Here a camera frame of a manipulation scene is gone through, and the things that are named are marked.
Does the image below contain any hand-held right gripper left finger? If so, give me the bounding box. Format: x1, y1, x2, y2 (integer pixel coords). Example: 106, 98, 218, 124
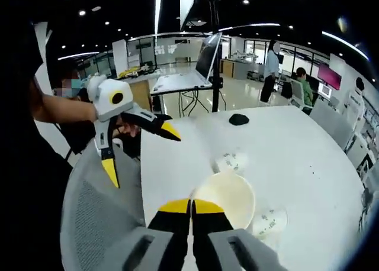
97, 197, 192, 271

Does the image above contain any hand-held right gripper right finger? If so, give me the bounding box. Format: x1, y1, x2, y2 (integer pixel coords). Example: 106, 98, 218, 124
191, 198, 290, 271

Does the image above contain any white printed paper cup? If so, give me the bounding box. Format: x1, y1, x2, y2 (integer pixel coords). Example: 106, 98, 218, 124
210, 151, 249, 176
251, 205, 288, 241

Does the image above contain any silver laptop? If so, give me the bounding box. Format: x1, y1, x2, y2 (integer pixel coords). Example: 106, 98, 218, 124
149, 31, 223, 95

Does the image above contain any grey mesh office chair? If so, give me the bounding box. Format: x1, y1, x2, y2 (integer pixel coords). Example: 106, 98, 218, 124
60, 139, 149, 271

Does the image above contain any black tripod stand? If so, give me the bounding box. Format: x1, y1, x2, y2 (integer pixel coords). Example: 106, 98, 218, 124
207, 0, 226, 114

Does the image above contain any person's dark clothing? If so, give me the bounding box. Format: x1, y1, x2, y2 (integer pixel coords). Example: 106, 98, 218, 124
0, 19, 75, 271

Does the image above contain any black computer mouse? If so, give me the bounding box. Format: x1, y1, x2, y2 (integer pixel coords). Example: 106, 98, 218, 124
228, 113, 250, 126

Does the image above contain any wooden cabinet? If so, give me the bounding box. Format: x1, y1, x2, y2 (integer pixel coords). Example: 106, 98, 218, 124
220, 59, 235, 78

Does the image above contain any ceiling strip light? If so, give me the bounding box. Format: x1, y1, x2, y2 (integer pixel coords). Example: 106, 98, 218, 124
218, 22, 281, 32
322, 30, 370, 60
154, 0, 163, 35

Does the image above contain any white light panel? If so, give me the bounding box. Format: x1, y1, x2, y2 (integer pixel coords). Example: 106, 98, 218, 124
179, 0, 208, 32

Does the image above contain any white office chair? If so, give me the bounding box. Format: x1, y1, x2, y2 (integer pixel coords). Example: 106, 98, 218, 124
288, 78, 306, 109

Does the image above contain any pink monitor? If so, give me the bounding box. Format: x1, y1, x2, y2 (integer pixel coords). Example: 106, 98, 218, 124
317, 63, 342, 91

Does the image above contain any white standing machine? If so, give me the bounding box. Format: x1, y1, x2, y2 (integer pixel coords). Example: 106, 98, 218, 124
348, 77, 367, 127

